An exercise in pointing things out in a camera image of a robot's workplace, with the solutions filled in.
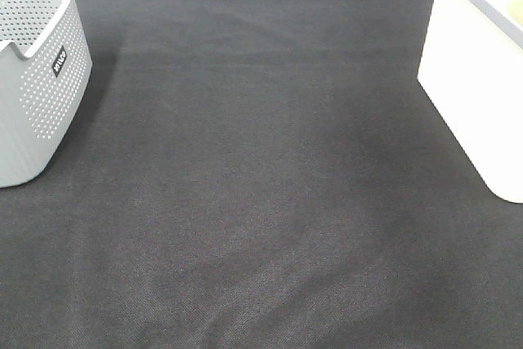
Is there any white storage box grey rim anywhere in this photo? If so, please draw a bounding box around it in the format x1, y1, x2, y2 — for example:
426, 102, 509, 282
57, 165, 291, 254
418, 0, 522, 204

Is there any grey perforated plastic basket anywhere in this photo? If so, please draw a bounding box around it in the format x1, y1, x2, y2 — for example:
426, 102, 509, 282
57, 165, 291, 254
1, 0, 92, 188

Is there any black fabric table cover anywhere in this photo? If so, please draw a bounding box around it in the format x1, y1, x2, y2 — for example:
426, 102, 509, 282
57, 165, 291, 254
1, 0, 522, 348

